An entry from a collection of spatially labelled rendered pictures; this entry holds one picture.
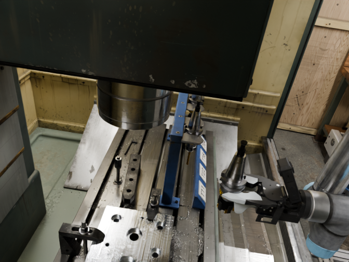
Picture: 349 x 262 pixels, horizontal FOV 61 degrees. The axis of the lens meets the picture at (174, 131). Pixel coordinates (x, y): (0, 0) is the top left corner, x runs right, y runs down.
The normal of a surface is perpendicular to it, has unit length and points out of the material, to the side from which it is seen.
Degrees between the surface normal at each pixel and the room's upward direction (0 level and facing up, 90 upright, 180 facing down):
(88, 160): 24
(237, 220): 8
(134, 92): 90
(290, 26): 90
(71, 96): 90
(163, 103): 90
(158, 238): 0
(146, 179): 0
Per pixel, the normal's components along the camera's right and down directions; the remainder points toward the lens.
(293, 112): -0.17, 0.52
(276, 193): 0.13, -0.83
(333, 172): -0.83, 0.18
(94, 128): 0.07, -0.54
